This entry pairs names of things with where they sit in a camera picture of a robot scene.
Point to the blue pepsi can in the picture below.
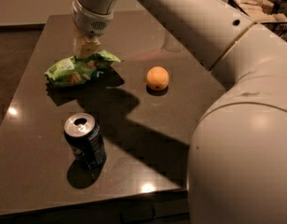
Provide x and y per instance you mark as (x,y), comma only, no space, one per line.
(82,133)

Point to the black wire napkin basket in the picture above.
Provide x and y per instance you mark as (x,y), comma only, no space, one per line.
(263,11)

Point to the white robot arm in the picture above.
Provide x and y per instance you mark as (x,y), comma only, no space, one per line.
(237,160)

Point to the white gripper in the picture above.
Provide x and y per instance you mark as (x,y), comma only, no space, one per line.
(89,21)

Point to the orange fruit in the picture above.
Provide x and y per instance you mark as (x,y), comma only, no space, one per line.
(157,78)

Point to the green rice chip bag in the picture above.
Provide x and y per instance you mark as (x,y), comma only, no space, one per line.
(71,71)

